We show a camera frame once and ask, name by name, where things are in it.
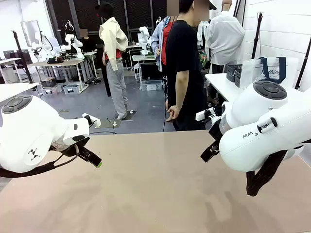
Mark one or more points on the seated person in black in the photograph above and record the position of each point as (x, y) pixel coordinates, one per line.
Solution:
(87, 44)

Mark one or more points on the person blue shirt red top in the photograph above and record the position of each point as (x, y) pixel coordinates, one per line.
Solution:
(158, 38)

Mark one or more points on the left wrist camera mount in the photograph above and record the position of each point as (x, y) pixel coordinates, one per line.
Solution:
(96, 122)

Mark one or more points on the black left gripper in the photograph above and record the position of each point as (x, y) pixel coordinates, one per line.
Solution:
(70, 152)

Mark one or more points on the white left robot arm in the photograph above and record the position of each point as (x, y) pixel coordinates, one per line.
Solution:
(29, 126)

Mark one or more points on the black tripod stand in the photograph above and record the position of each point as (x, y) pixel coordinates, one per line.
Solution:
(23, 60)
(303, 63)
(257, 34)

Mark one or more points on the person's right forearm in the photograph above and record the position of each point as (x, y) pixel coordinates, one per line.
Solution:
(181, 97)

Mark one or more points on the grey mannequin base plate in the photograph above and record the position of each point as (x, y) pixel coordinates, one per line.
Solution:
(107, 123)

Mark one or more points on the person in black t-shirt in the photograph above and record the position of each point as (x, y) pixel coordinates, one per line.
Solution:
(184, 48)

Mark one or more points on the wooden top work table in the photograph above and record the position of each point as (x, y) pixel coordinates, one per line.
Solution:
(60, 63)

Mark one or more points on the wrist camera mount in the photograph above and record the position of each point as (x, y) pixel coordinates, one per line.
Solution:
(200, 116)
(96, 122)

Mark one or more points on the clear storage bin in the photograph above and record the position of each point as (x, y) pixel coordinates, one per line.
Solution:
(151, 86)

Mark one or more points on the person's right hand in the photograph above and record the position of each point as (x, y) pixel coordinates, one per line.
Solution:
(175, 114)

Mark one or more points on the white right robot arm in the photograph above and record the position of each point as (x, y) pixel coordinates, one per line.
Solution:
(255, 150)

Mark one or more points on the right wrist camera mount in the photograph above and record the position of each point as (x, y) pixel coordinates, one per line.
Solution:
(200, 116)

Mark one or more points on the dark grey plastic basket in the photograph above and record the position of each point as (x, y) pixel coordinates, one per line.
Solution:
(232, 72)
(238, 78)

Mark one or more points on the mannequin beige shirt grey trousers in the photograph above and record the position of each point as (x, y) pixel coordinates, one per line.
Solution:
(113, 38)

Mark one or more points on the grey storage bin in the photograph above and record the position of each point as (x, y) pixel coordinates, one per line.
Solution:
(71, 89)

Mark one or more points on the mannequin in white shirt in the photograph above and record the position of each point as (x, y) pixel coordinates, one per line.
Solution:
(226, 36)

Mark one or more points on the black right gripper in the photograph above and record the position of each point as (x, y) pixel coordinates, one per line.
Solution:
(215, 132)

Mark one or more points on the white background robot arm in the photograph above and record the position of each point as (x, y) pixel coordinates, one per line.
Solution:
(145, 36)
(77, 46)

